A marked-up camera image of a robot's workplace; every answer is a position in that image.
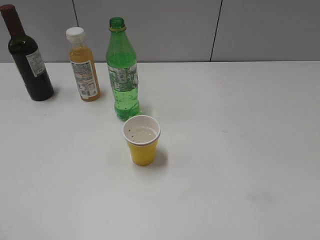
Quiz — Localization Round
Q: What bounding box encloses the green sprite plastic bottle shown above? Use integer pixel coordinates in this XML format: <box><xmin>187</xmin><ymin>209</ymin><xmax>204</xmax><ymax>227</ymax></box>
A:
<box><xmin>106</xmin><ymin>17</ymin><xmax>140</xmax><ymax>121</ymax></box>

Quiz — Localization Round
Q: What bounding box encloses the orange juice bottle white cap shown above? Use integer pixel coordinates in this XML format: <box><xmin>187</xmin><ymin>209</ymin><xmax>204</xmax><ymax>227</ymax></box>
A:
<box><xmin>65</xmin><ymin>27</ymin><xmax>101</xmax><ymax>102</ymax></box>

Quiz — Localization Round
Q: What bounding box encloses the dark red wine bottle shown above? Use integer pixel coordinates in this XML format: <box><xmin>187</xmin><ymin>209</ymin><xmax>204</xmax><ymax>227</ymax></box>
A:
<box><xmin>0</xmin><ymin>4</ymin><xmax>54</xmax><ymax>102</ymax></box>

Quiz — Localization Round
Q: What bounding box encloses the yellow paper cup white inside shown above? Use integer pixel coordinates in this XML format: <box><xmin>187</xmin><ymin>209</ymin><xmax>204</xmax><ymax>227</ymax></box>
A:
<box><xmin>122</xmin><ymin>115</ymin><xmax>161</xmax><ymax>166</ymax></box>

